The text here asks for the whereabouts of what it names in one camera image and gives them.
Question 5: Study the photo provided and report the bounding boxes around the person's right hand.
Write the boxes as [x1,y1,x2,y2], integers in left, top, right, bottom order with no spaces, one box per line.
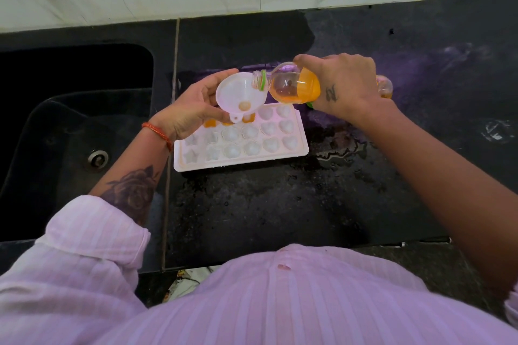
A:
[292,53,397,124]

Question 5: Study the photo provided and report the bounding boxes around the person's left hand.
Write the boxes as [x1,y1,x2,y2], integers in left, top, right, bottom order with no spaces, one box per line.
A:
[147,68,240,144]

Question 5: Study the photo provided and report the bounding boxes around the white plastic funnel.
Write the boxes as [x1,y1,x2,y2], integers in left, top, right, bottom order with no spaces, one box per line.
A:
[215,72,269,124]

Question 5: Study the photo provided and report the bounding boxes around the orange juice bottle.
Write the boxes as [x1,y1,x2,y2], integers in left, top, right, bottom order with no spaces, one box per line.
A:
[251,61,394,105]

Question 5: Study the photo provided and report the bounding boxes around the white ice cube tray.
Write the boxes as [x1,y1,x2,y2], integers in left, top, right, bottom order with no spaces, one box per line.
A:
[173,102,310,173]

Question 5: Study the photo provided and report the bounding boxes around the person's right forearm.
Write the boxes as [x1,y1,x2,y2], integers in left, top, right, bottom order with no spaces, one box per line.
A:
[352,100,518,301]

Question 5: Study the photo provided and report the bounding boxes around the metal sink drain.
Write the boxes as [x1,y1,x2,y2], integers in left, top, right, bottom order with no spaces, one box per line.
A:
[87,149,109,168]

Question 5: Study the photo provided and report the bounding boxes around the black sink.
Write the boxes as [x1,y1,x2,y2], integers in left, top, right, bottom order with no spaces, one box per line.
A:
[0,43,175,243]

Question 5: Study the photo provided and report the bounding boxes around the pink striped shirt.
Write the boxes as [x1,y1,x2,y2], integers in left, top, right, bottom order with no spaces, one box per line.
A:
[0,195,518,345]

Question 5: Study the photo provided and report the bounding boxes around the orange thread bracelet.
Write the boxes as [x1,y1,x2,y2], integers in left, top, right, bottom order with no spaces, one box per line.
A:
[141,122,175,154]

